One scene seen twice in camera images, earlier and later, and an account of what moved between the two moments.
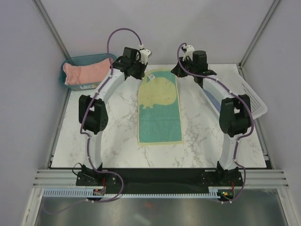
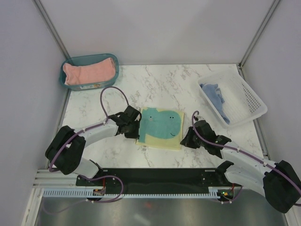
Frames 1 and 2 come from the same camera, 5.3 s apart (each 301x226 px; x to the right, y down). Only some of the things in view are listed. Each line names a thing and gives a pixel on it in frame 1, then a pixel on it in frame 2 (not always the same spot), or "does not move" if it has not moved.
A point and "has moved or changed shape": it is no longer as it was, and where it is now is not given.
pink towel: [75, 74] does not move
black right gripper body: [187, 65] → [193, 141]
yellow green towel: [159, 117] has moved or changed shape
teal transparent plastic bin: [83, 86] does not move
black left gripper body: [138, 68] → [132, 131]
